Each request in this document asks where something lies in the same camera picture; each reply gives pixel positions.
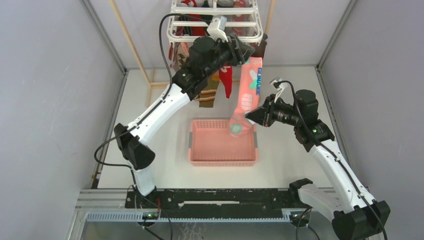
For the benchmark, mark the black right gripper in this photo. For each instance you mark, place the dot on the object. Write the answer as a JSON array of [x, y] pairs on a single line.
[[264, 116]]

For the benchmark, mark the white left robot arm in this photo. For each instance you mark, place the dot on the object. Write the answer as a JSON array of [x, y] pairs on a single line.
[[133, 138]]

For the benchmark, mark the brown argyle sock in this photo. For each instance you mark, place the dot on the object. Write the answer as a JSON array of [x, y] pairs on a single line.
[[180, 55]]

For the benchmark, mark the pink patterned sock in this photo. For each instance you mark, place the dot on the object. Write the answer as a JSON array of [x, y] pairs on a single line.
[[248, 96]]

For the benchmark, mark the wooden hanger stand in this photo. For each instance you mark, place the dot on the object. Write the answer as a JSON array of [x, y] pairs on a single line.
[[139, 22]]

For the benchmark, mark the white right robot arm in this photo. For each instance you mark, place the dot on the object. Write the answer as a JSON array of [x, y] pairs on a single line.
[[354, 213]]

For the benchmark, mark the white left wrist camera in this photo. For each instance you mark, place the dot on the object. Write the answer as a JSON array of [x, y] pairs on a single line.
[[216, 28]]

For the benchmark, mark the pink plastic basket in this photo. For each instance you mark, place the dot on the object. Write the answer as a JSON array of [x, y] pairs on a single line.
[[211, 144]]

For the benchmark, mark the dark brown sock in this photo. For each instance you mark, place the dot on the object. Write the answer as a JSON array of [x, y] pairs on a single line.
[[260, 48]]

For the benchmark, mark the white plastic clip hanger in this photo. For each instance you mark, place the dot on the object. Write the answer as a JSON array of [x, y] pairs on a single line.
[[190, 19]]

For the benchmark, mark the red bear sock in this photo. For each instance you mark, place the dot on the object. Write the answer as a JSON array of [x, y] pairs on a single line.
[[226, 77]]

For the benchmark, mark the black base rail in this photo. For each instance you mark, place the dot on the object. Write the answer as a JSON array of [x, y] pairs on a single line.
[[216, 204]]

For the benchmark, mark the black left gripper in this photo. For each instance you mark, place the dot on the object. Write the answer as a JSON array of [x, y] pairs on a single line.
[[246, 52]]

